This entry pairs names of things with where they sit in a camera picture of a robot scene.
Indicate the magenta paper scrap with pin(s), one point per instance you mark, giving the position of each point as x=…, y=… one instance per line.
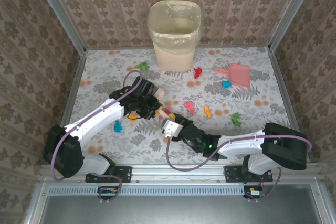
x=167, y=110

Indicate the pink paper scrap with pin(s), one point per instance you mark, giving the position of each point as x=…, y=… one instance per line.
x=189, y=106

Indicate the cyan paper scrap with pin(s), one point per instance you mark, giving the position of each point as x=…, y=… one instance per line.
x=226, y=84

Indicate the pink plastic dustpan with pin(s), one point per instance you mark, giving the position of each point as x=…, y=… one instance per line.
x=237, y=75

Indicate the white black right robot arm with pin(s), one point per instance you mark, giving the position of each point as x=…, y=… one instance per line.
x=241, y=142

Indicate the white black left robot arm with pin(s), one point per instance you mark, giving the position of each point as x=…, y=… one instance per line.
x=92, y=121

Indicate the orange paper scrap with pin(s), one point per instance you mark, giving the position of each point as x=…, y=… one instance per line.
x=208, y=111
x=133, y=117

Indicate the green paper scrap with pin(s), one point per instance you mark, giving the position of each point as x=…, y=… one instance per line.
x=236, y=119
x=143, y=66

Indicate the blue paper scrap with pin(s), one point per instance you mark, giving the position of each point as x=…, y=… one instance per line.
x=118, y=126

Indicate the red paper scrap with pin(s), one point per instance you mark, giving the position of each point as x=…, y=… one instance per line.
x=198, y=72

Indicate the beige plastic trash bin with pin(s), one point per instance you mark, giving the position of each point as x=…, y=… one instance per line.
x=173, y=61

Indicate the grey metal panel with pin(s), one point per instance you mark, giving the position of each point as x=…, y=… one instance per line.
x=183, y=211

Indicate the small electronics board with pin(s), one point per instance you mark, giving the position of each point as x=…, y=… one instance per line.
x=107, y=192
x=253, y=192

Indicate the aluminium mounting rail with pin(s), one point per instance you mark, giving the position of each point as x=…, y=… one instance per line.
x=178, y=174

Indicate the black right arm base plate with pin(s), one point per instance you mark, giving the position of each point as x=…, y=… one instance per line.
x=232, y=174

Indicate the aluminium table side rail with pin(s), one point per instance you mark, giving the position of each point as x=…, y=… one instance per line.
x=284, y=95
x=72, y=95

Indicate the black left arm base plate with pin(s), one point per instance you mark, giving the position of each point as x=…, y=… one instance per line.
x=123, y=174

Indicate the aluminium corner post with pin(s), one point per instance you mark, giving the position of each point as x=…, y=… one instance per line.
x=60, y=14
x=291, y=11

